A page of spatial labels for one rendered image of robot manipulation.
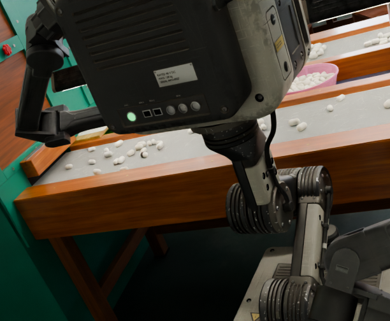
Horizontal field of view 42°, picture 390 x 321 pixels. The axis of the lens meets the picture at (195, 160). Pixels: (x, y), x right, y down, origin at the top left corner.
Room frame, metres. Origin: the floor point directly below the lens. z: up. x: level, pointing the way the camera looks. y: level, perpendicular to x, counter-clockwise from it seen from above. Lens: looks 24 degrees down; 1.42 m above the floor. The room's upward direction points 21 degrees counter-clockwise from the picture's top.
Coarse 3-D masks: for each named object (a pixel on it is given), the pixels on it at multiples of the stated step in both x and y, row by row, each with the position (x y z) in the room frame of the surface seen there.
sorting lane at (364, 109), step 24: (360, 96) 1.53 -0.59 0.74; (384, 96) 1.46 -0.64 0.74; (264, 120) 1.63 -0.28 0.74; (288, 120) 1.56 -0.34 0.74; (312, 120) 1.49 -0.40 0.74; (336, 120) 1.42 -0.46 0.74; (360, 120) 1.36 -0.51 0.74; (384, 120) 1.30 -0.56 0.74; (168, 144) 1.76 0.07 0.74; (192, 144) 1.67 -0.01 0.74; (72, 168) 1.90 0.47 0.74; (96, 168) 1.80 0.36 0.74
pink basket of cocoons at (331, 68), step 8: (312, 64) 1.93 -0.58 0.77; (320, 64) 1.90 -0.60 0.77; (328, 64) 1.87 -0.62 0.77; (304, 72) 1.94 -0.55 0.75; (312, 72) 1.92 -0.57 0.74; (320, 72) 1.90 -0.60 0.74; (328, 72) 1.86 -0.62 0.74; (336, 72) 1.74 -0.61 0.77; (328, 80) 1.70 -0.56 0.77; (312, 88) 1.69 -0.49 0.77
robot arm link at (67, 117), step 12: (48, 108) 1.41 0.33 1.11; (60, 108) 1.40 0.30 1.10; (96, 108) 1.35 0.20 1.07; (60, 120) 1.36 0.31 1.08; (72, 120) 1.35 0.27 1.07; (84, 120) 1.34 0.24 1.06; (96, 120) 1.33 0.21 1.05; (60, 132) 1.34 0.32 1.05; (72, 132) 1.36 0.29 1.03; (48, 144) 1.34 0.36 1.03; (60, 144) 1.35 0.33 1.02
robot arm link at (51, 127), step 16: (32, 48) 1.07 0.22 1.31; (48, 48) 1.07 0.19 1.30; (32, 64) 1.09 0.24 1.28; (48, 64) 1.09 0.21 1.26; (32, 80) 1.18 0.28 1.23; (48, 80) 1.19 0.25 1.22; (32, 96) 1.23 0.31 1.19; (16, 112) 1.36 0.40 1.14; (32, 112) 1.28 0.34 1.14; (48, 112) 1.39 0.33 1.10; (16, 128) 1.33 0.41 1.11; (32, 128) 1.32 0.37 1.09; (48, 128) 1.35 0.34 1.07
